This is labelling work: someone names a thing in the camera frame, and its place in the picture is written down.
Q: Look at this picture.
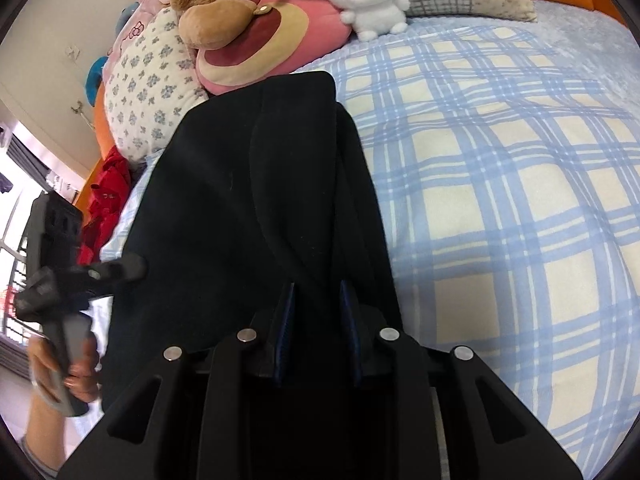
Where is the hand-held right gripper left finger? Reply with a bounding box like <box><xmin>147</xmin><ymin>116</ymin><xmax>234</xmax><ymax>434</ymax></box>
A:
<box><xmin>57</xmin><ymin>282</ymin><xmax>297</xmax><ymax>480</ymax></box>

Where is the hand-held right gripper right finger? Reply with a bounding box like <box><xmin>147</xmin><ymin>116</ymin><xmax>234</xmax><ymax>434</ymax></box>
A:
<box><xmin>339</xmin><ymin>280</ymin><xmax>586</xmax><ymax>480</ymax></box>

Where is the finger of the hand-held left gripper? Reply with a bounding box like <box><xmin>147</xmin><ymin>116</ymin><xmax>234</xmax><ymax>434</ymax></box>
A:
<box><xmin>82</xmin><ymin>254</ymin><xmax>149</xmax><ymax>286</ymax></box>

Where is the black garment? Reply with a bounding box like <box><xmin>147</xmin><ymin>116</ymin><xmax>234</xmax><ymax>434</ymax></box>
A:
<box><xmin>97</xmin><ymin>71</ymin><xmax>403</xmax><ymax>411</ymax></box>

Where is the person's left forearm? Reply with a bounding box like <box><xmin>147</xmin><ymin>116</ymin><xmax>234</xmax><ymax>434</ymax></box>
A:
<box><xmin>19</xmin><ymin>390</ymin><xmax>73</xmax><ymax>480</ymax></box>

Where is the person's left hand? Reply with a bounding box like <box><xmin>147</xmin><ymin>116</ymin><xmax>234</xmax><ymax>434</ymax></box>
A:
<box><xmin>27</xmin><ymin>332</ymin><xmax>103</xmax><ymax>403</ymax></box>

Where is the red garment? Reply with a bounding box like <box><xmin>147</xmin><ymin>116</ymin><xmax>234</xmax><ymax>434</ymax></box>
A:
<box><xmin>80</xmin><ymin>146</ymin><xmax>133</xmax><ymax>266</ymax></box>

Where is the dark window curtain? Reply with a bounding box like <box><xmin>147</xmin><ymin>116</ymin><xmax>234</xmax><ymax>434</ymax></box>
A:
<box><xmin>0</xmin><ymin>120</ymin><xmax>81</xmax><ymax>206</ymax></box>

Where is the white floral pillow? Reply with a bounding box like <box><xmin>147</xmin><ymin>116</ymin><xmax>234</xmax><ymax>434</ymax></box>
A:
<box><xmin>104</xmin><ymin>7</ymin><xmax>211</xmax><ymax>163</ymax></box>

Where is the teal blue plush object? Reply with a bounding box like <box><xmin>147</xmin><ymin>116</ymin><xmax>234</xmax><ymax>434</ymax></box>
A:
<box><xmin>84</xmin><ymin>2</ymin><xmax>141</xmax><ymax>107</ymax></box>

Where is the blue plaid bed sheet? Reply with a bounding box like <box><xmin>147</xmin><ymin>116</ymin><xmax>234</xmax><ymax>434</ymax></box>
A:
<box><xmin>97</xmin><ymin>0</ymin><xmax>640</xmax><ymax>480</ymax></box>

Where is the pink printed quilt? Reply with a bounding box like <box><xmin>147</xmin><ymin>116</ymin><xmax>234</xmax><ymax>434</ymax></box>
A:
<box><xmin>102</xmin><ymin>0</ymin><xmax>191</xmax><ymax>81</ymax></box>

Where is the pink round plush cushion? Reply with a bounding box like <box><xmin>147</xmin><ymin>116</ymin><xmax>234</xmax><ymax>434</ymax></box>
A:
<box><xmin>194</xmin><ymin>0</ymin><xmax>353</xmax><ymax>96</ymax></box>

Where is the brown plush toy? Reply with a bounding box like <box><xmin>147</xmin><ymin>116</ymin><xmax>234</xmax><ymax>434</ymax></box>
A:
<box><xmin>170</xmin><ymin>0</ymin><xmax>351</xmax><ymax>51</ymax></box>

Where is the white plush toy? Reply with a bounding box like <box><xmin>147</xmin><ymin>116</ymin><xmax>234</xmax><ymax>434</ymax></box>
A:
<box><xmin>312</xmin><ymin>0</ymin><xmax>410</xmax><ymax>42</ymax></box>

